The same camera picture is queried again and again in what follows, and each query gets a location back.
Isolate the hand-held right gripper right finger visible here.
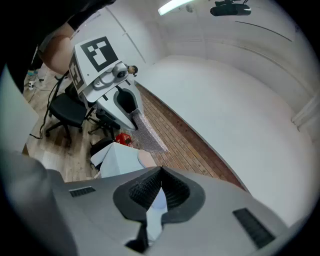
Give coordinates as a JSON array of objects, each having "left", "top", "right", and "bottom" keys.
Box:
[{"left": 149, "top": 166, "right": 288, "bottom": 256}]

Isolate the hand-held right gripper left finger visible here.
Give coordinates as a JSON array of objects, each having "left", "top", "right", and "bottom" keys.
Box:
[{"left": 57, "top": 166, "right": 163, "bottom": 256}]

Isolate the red box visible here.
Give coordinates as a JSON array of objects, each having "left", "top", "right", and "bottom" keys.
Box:
[{"left": 114, "top": 132, "right": 133, "bottom": 146}]

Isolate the black cable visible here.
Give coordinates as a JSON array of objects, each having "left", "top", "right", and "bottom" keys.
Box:
[{"left": 29, "top": 71, "right": 70, "bottom": 140}]

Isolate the person's black shirt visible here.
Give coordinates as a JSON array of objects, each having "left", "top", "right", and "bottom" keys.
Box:
[{"left": 4, "top": 0, "right": 116, "bottom": 93}]

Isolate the grey glittery sponge cloth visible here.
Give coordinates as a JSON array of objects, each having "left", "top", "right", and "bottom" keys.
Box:
[{"left": 131, "top": 112, "right": 169, "bottom": 154}]

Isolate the black office chair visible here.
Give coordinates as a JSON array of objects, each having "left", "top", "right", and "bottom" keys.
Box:
[{"left": 44, "top": 83, "right": 121, "bottom": 146}]

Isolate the person's left forearm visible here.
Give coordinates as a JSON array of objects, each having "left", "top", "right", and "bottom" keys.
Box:
[{"left": 39, "top": 22, "right": 74, "bottom": 76}]

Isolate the pink large plate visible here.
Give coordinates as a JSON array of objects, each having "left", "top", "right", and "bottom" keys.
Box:
[{"left": 138, "top": 149, "right": 159, "bottom": 169}]

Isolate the black ceiling device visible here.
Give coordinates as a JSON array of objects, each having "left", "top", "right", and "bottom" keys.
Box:
[{"left": 209, "top": 0, "right": 252, "bottom": 17}]

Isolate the ceiling tube light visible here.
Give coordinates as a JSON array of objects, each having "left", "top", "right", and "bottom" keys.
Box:
[{"left": 157, "top": 0, "right": 195, "bottom": 16}]

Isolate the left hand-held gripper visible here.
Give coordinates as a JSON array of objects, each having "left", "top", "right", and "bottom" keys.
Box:
[{"left": 68, "top": 36, "right": 145, "bottom": 132}]

